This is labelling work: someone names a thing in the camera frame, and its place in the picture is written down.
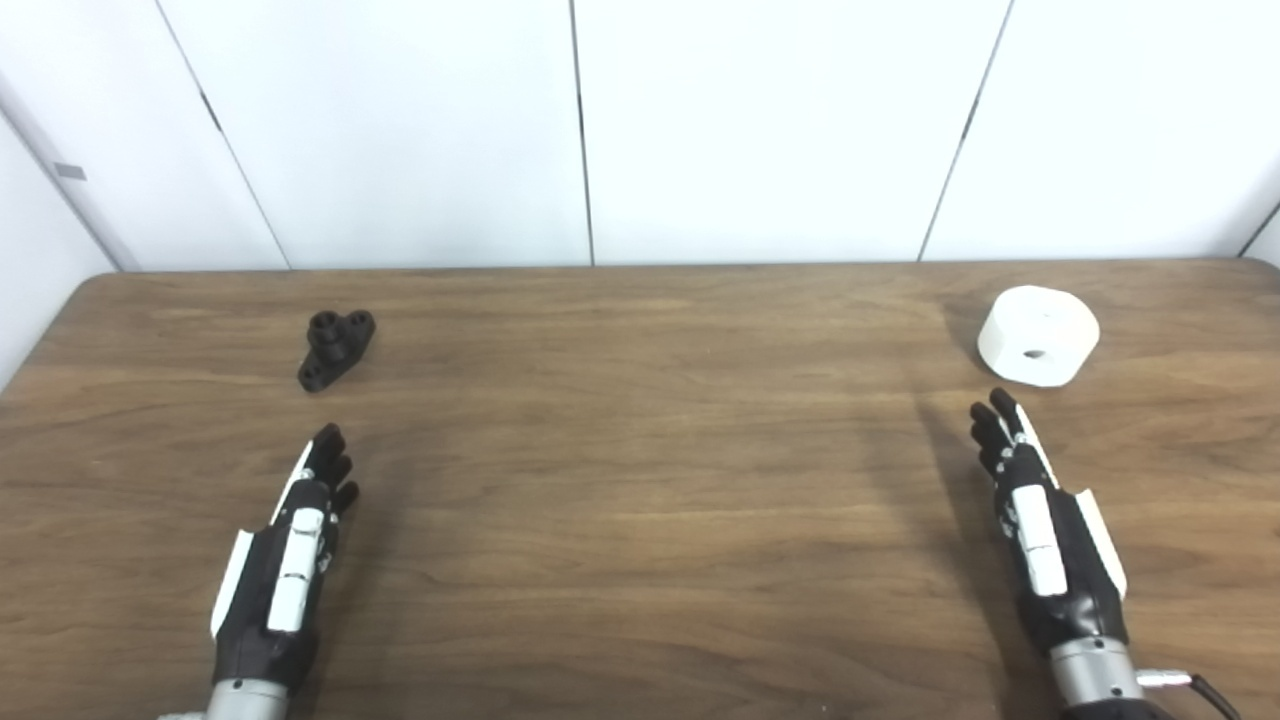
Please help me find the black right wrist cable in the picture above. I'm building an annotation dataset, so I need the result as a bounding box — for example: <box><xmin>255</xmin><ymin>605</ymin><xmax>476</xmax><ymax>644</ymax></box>
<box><xmin>1138</xmin><ymin>670</ymin><xmax>1243</xmax><ymax>720</ymax></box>

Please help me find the round white plastic piece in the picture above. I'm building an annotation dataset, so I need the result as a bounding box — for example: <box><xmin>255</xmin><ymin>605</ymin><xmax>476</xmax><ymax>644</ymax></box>
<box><xmin>977</xmin><ymin>285</ymin><xmax>1101</xmax><ymax>389</ymax></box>

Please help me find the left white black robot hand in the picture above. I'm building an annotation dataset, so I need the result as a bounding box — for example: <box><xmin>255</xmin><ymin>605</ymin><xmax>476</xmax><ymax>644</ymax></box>
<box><xmin>208</xmin><ymin>422</ymin><xmax>361</xmax><ymax>693</ymax></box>

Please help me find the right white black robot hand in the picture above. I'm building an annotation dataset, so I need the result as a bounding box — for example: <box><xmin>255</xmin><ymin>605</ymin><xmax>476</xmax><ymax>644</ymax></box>
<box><xmin>968</xmin><ymin>387</ymin><xmax>1131</xmax><ymax>656</ymax></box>

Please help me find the black plastic holder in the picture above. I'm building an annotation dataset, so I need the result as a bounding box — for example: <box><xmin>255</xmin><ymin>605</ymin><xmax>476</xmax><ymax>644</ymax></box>
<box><xmin>296</xmin><ymin>309</ymin><xmax>378</xmax><ymax>394</ymax></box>

